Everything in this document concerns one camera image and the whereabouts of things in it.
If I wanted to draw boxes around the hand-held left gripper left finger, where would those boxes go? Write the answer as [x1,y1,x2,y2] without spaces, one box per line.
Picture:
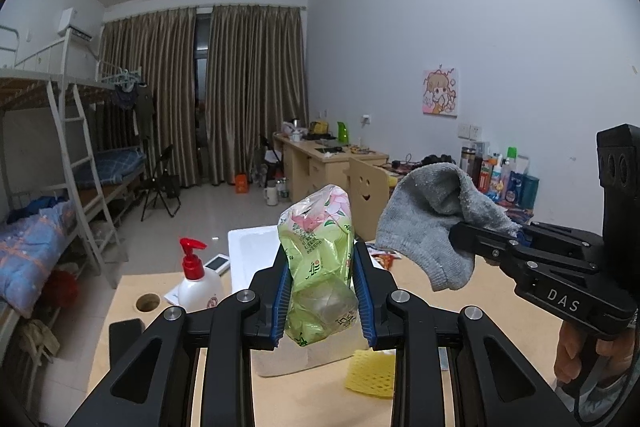
[65,252,293,427]

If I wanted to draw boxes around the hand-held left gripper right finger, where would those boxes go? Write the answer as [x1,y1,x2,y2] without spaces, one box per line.
[352,241,568,427]

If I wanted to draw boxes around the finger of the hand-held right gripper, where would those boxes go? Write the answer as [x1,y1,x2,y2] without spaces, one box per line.
[447,219,602,295]
[517,221,608,259]

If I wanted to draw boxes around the white foam box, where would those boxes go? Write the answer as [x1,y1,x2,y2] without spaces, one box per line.
[227,227,362,378]

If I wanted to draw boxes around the green tissue packet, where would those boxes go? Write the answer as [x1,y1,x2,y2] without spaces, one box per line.
[276,184,360,348]

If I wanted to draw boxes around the grey sock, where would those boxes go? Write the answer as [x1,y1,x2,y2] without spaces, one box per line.
[375,163,521,292]

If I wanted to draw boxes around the yellow foam net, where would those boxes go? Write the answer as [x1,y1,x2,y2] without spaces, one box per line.
[345,348,398,399]

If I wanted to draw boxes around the person's right forearm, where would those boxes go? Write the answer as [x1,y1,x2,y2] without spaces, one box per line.
[552,369,640,427]

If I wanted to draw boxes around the person's right hand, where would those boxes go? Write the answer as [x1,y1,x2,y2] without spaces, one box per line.
[554,321,638,389]

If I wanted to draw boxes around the large red snack packet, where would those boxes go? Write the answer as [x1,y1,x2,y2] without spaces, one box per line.
[367,243,402,270]

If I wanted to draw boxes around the cluster of toiletry bottles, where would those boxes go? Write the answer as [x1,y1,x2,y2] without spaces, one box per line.
[475,139,541,210]

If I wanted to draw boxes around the white remote control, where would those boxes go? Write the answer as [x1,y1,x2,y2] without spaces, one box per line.
[204,254,232,274]

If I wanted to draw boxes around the red-capped pump bottle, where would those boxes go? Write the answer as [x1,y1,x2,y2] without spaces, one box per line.
[177,237,223,310]

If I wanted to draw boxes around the wooden chair with face cutout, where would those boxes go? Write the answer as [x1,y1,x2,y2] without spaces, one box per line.
[347,157,401,243]

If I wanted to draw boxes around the wooden desk with drawers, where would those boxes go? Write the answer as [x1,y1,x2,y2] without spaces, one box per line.
[272,132,390,208]

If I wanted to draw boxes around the black flat case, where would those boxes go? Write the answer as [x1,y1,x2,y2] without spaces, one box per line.
[107,318,148,375]

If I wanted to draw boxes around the black folding chair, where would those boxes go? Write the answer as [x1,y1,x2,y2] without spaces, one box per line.
[140,144,183,222]

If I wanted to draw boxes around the white kettle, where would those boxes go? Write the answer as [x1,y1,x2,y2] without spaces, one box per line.
[282,119,306,142]

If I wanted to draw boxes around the brown curtain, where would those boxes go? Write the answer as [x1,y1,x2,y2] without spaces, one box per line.
[100,7,198,188]
[206,4,307,185]

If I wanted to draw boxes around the blue checked bedding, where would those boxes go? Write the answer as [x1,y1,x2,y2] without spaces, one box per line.
[92,146,146,186]

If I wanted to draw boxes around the red cloth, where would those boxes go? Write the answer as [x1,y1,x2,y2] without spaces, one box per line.
[47,269,80,309]

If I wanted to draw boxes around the dark hanging clothes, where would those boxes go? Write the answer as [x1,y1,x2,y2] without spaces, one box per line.
[112,83,156,138]

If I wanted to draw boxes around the beige cloth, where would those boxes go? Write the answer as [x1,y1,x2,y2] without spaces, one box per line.
[20,319,61,358]

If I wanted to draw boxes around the white bunk bed ladder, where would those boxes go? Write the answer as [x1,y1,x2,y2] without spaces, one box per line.
[47,79,126,275]

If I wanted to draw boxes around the blue patterned quilt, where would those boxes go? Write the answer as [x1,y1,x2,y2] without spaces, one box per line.
[0,202,78,318]

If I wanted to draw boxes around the white metal bunk bed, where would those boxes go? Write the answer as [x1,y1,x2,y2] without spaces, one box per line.
[0,24,151,408]

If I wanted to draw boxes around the white air conditioner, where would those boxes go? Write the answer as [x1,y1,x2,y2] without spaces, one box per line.
[59,8,93,42]

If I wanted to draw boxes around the cartoon wall poster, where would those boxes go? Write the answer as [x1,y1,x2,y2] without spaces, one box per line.
[421,67,460,118]

